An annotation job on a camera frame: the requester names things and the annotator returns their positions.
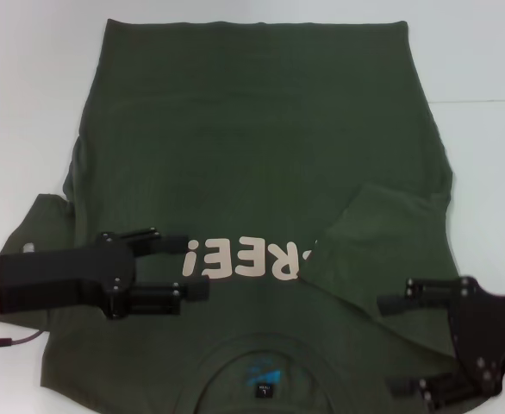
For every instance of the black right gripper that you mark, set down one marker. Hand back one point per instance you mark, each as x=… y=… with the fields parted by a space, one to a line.
x=485 y=336

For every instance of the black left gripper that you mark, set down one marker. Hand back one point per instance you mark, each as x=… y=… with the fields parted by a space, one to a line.
x=63 y=280

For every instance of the dark green t-shirt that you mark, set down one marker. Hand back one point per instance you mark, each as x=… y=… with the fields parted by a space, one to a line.
x=252 y=129

